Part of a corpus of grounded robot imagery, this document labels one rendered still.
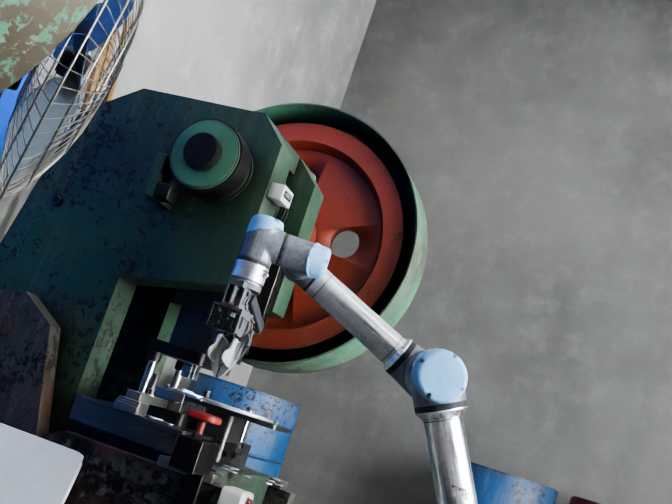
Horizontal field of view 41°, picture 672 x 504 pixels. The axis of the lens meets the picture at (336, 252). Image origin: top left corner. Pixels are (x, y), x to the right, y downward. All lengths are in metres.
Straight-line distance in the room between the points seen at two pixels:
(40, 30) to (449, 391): 1.19
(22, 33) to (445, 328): 4.71
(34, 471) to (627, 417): 3.91
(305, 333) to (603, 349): 3.14
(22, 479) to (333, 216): 1.17
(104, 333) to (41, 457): 0.33
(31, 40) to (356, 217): 1.76
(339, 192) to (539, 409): 2.99
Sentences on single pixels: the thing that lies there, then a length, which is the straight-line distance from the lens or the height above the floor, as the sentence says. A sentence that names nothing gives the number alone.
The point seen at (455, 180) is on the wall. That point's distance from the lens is 5.84.
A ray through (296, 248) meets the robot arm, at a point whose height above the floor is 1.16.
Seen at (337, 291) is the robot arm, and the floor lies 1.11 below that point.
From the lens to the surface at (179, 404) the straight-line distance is 2.27.
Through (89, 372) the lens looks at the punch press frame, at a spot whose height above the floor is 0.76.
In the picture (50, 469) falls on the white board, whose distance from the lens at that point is 2.18.
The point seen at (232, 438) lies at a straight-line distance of 2.28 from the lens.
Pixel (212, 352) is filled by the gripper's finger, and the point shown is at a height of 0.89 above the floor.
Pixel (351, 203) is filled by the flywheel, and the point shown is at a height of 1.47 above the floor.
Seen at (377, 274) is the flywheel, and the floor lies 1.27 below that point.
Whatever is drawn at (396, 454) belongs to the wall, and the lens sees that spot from 5.54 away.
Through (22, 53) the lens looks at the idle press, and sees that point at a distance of 1.08.
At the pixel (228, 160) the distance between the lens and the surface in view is 2.11.
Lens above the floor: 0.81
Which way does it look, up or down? 11 degrees up
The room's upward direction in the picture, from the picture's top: 18 degrees clockwise
